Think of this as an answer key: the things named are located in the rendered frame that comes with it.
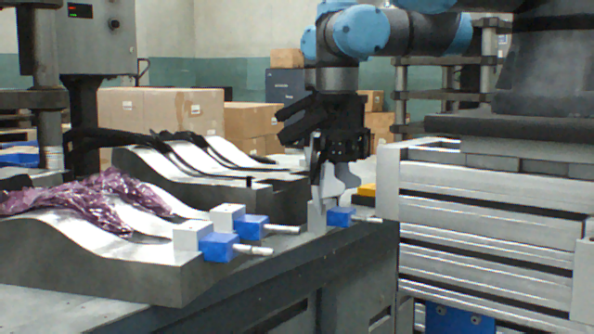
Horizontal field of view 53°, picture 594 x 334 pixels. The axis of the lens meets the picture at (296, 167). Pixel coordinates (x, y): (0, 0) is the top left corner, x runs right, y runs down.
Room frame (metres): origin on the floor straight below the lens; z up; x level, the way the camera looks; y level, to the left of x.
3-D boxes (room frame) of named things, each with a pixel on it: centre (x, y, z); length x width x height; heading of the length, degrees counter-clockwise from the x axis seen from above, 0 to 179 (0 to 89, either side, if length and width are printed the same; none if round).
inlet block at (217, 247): (0.76, 0.09, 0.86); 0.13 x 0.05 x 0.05; 72
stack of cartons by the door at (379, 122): (7.93, -1.08, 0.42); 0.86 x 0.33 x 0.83; 54
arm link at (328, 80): (1.05, -0.07, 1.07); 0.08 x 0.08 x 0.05
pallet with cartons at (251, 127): (6.30, 0.83, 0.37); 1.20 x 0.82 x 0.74; 62
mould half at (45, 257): (0.89, 0.33, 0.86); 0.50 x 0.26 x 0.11; 72
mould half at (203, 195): (1.23, 0.20, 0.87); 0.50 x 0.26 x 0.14; 54
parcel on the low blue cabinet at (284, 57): (8.67, 0.13, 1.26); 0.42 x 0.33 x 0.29; 54
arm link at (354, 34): (0.95, -0.11, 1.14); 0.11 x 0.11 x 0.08; 12
